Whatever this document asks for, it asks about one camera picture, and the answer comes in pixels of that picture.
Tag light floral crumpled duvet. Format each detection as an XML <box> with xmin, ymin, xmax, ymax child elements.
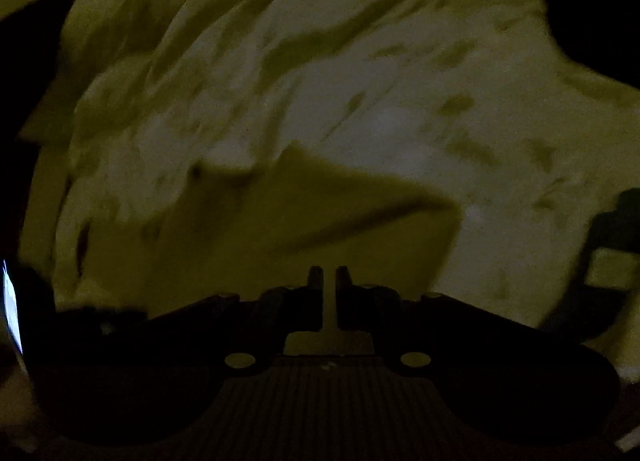
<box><xmin>18</xmin><ymin>0</ymin><xmax>639</xmax><ymax>327</ymax></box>

